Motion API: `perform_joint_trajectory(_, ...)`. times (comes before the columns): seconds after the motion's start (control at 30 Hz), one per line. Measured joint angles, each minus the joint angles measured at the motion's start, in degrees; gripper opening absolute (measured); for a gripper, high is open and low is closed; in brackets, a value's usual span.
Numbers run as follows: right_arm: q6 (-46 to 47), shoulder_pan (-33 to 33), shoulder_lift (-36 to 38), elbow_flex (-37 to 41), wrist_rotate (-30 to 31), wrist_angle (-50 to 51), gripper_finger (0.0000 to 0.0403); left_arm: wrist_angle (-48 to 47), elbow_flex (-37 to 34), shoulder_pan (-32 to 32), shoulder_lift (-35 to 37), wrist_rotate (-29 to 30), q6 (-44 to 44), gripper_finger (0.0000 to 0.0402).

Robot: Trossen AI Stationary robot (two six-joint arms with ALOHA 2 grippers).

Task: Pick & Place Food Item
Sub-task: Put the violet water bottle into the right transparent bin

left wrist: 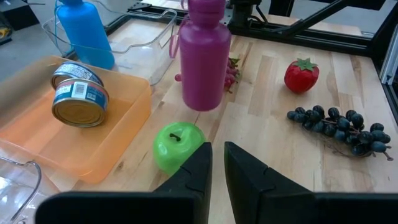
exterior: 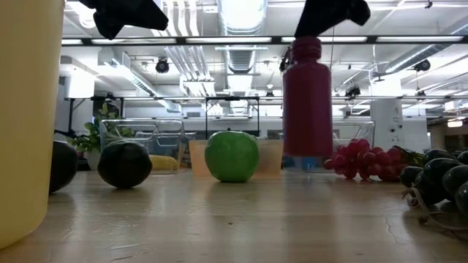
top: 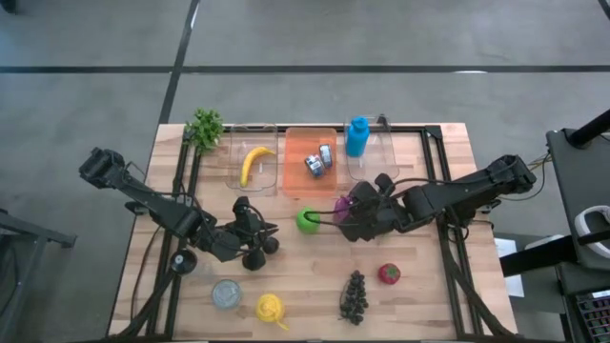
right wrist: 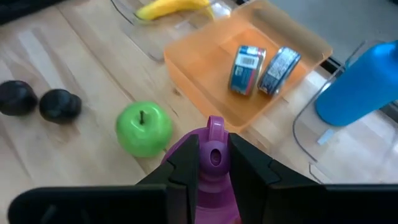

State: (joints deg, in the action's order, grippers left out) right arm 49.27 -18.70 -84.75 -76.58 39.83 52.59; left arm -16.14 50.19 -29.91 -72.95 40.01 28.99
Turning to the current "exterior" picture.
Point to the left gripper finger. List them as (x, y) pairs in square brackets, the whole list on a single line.
[(146, 16)]

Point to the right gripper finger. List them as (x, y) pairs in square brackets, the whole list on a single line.
[(321, 18)]

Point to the purple plastic bottle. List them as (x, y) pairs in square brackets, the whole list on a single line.
[(307, 109)]

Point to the yellow plastic bottle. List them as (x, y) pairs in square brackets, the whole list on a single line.
[(25, 128)]

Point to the red grape bunch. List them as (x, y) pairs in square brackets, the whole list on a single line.
[(351, 157)]

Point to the yellow banana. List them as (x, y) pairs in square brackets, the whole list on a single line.
[(164, 163)]

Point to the black ceiling spotlight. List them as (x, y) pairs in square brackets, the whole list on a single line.
[(423, 65), (162, 66)]

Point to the white pillar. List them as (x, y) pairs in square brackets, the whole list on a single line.
[(385, 120)]

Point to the clear plastic bin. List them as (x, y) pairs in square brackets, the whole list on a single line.
[(161, 135), (351, 129)]

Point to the black background rack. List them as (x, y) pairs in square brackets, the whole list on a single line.
[(232, 98)]

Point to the green artificial plant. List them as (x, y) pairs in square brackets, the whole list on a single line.
[(93, 140)]

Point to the orange plastic bin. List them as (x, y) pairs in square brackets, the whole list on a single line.
[(270, 157)]

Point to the green apple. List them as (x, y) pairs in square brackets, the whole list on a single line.
[(231, 157)]

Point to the black grape bunch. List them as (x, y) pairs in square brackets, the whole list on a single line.
[(438, 171)]

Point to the black aluminium frame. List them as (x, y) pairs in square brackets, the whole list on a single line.
[(371, 39)]

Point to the silver ventilation duct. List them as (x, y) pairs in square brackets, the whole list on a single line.
[(241, 22)]

